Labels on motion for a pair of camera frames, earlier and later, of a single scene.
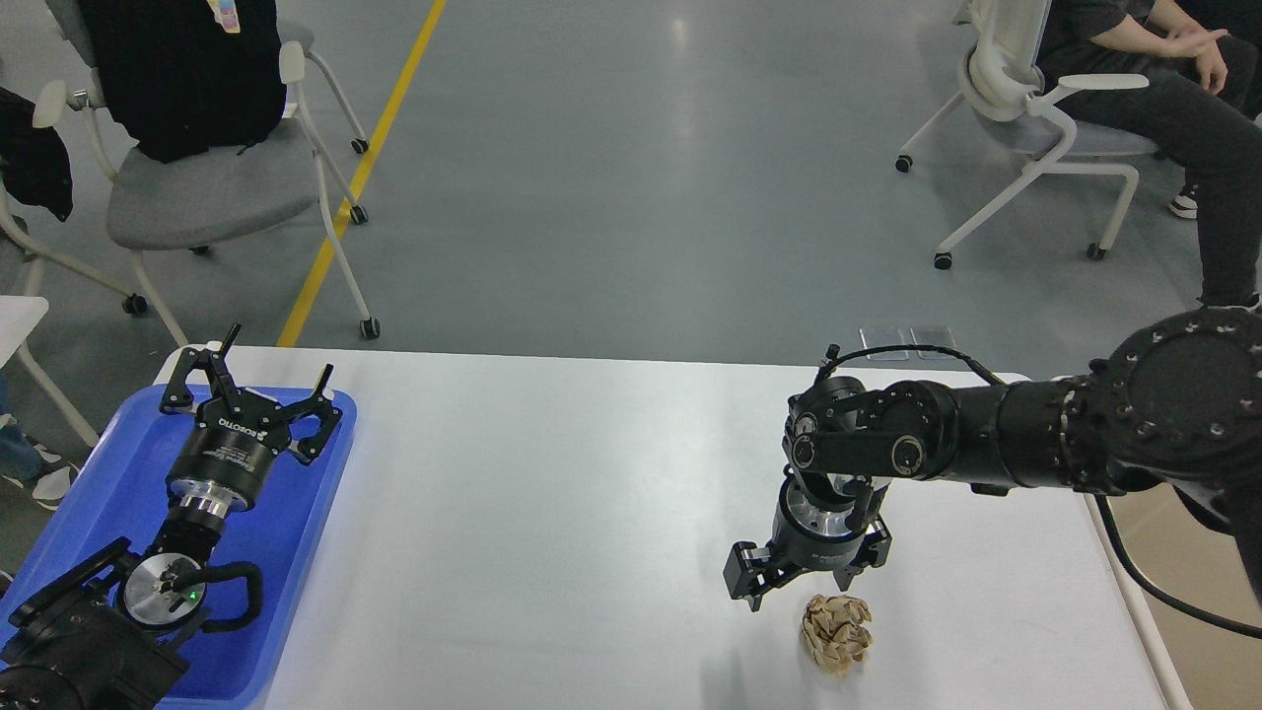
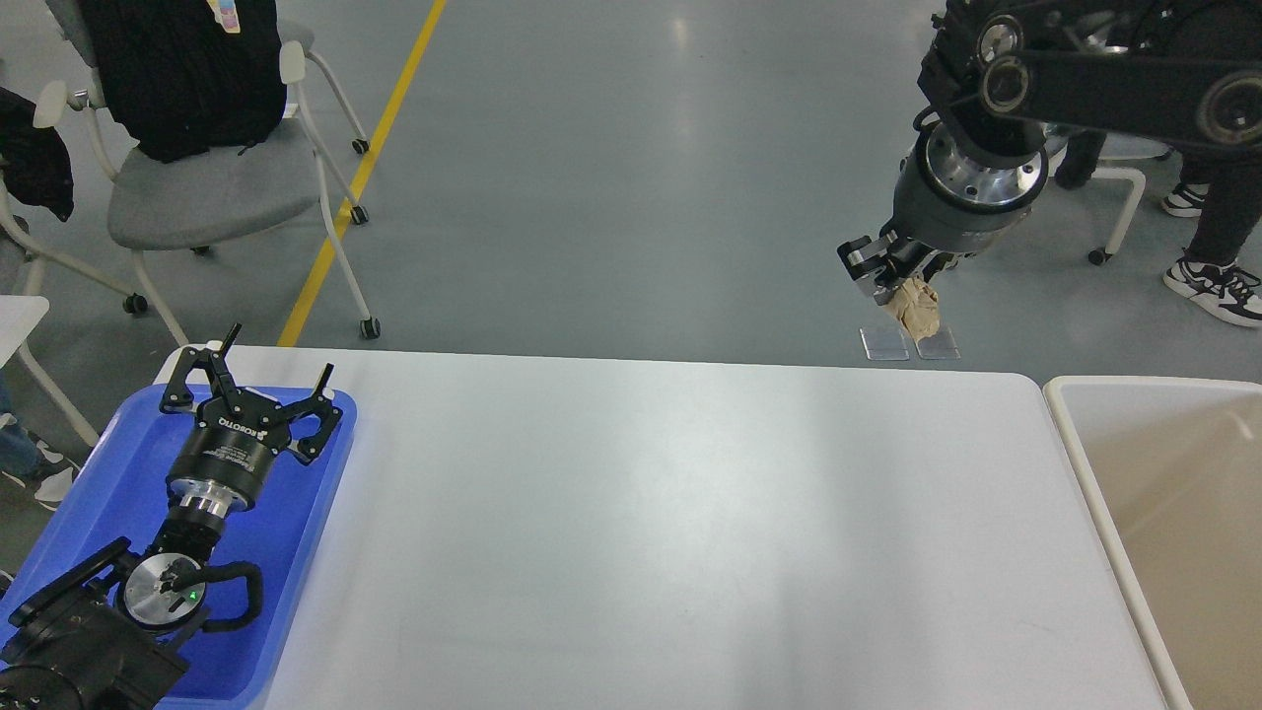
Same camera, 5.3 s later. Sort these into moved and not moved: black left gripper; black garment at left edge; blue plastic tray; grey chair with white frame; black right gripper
Moved: black right gripper
Not moved: blue plastic tray; grey chair with white frame; black garment at left edge; black left gripper
